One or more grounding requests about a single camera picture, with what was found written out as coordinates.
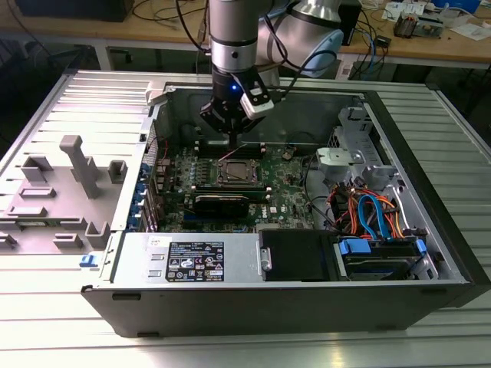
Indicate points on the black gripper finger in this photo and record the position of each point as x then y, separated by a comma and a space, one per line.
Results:
215, 117
249, 122

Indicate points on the silver square CPU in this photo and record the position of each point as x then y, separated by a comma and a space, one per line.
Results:
239, 171

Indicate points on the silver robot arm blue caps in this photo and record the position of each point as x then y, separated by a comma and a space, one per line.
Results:
234, 38

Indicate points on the CPU socket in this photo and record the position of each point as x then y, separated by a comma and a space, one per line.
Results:
238, 183

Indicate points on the blue expansion slot latch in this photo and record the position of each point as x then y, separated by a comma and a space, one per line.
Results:
133, 222
144, 169
137, 207
140, 189

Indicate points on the round coin battery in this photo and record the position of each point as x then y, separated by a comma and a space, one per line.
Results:
286, 154

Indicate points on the pale grey case latch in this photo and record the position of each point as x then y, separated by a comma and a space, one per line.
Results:
155, 94

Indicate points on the green motherboard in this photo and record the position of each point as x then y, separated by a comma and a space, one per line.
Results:
284, 184

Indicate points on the green RAM stick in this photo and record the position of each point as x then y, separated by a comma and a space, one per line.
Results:
253, 197

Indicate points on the black graphics card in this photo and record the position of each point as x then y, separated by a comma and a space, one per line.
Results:
218, 207

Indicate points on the silver metal drive cage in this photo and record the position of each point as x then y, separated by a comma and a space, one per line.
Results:
345, 157

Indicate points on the white printed label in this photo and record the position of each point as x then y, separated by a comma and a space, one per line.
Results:
346, 71

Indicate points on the silver power supply with label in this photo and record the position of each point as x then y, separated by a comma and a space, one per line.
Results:
238, 260

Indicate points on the tall black box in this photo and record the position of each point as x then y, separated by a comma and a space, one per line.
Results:
352, 21

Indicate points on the small black box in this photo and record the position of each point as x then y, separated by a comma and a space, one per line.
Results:
383, 41

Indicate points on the blue disk carrier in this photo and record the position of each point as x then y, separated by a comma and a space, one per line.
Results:
354, 246

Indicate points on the large black case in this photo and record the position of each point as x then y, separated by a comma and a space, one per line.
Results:
73, 9

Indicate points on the grey plastic parts rack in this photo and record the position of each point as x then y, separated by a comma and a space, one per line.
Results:
57, 207

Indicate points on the white printed card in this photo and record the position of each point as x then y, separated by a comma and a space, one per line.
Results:
395, 9

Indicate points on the copper finned heat sink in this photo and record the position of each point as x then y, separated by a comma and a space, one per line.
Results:
406, 25

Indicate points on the wooden desk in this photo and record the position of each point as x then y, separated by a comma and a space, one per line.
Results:
422, 44

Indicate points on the black open PC case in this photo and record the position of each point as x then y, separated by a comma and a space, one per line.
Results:
268, 310

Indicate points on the small blue plastic clip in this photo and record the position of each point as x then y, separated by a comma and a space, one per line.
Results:
87, 261

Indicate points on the black hard disk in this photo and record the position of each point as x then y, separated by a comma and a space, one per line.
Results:
379, 265

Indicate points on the grey metal device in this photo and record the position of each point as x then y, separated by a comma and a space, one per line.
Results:
429, 25

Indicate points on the white paper sheet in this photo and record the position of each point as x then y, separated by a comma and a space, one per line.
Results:
470, 30

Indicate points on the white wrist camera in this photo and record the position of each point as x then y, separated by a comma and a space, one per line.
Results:
258, 103

